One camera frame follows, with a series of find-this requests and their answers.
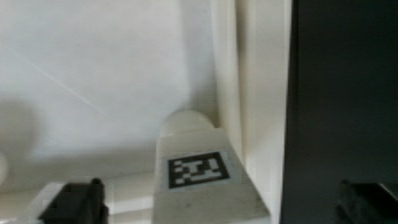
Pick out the white square tabletop part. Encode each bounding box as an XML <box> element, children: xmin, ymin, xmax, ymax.
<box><xmin>0</xmin><ymin>0</ymin><xmax>291</xmax><ymax>224</ymax></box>

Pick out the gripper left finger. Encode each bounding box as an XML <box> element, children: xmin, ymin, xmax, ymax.
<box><xmin>23</xmin><ymin>178</ymin><xmax>108</xmax><ymax>224</ymax></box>

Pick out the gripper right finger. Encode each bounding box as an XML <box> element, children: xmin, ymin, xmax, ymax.
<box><xmin>336</xmin><ymin>181</ymin><xmax>398</xmax><ymax>224</ymax></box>

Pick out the white leg with tag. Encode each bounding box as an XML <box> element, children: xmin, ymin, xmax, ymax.
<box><xmin>151</xmin><ymin>110</ymin><xmax>272</xmax><ymax>224</ymax></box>

